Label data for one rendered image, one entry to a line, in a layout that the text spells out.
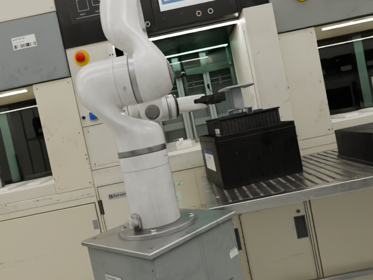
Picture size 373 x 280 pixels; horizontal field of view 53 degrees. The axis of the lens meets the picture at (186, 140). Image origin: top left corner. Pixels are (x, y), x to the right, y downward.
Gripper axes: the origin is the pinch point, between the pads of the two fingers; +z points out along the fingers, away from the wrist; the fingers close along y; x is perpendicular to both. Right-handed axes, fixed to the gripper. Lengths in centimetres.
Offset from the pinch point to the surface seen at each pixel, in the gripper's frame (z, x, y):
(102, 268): -45, -37, 38
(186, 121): 5, -5, -113
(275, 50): 32.0, 15.7, -17.8
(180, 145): -10, -16, -50
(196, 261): -24, -37, 48
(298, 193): 7.5, -30.7, 35.2
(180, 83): 6, 20, -112
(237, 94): 6.5, 0.0, 1.6
